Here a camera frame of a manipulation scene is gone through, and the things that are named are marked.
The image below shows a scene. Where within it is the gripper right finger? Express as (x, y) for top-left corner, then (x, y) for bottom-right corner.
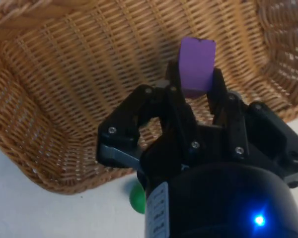
(206, 67), (298, 189)

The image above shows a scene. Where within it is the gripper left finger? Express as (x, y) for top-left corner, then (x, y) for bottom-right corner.
(96, 60), (202, 175)

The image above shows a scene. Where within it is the purple triangular block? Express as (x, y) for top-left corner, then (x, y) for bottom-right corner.
(177, 36), (217, 99)

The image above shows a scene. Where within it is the wicker basket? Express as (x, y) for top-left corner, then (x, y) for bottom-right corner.
(0, 0), (298, 196)

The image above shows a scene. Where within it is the green ball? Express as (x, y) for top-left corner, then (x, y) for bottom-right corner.
(128, 180), (147, 215)

